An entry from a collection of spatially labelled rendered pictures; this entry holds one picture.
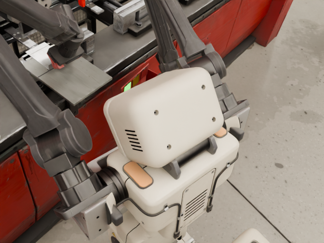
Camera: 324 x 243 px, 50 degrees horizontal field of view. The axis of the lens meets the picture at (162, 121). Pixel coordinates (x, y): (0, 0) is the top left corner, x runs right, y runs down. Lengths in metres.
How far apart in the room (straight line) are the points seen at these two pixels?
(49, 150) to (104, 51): 0.88
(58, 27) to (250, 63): 2.31
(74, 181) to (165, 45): 0.70
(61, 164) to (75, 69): 0.61
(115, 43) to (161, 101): 0.97
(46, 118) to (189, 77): 0.29
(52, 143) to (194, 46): 0.45
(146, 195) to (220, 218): 1.45
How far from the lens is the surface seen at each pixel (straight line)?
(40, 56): 1.33
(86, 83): 1.22
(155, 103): 0.65
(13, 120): 1.31
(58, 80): 1.24
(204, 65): 0.92
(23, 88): 0.69
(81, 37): 1.11
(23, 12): 0.90
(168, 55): 1.30
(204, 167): 0.76
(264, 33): 3.31
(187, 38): 0.95
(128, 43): 1.60
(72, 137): 0.71
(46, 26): 0.97
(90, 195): 0.72
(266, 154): 2.49
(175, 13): 0.98
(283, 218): 2.27
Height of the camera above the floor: 1.85
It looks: 49 degrees down
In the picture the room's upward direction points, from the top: 11 degrees clockwise
